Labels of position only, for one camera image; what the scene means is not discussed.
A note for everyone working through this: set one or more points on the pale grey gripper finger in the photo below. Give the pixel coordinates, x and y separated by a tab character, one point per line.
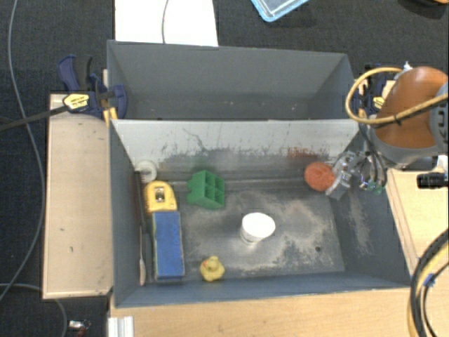
339	189
336	174

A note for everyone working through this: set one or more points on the orange ball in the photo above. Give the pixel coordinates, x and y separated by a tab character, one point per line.
317	177

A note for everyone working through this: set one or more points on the white cup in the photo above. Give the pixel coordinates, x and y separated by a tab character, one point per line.
258	226

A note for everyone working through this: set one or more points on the green grid block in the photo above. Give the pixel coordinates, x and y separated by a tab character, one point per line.
206	190

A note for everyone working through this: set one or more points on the grey metal bin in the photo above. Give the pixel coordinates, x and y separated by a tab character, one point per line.
224	83

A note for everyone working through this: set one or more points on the yellow rubber duck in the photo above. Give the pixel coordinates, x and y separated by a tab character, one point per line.
212	269

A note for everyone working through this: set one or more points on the blue sponge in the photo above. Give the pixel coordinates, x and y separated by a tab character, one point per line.
169	246

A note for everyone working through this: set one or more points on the white tape roll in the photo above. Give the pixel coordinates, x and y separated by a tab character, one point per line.
147	170

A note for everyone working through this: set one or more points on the pale wood flat board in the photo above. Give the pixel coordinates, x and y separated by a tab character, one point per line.
79	202

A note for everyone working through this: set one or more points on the black cylinder on white bracket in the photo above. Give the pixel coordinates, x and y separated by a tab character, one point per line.
433	180

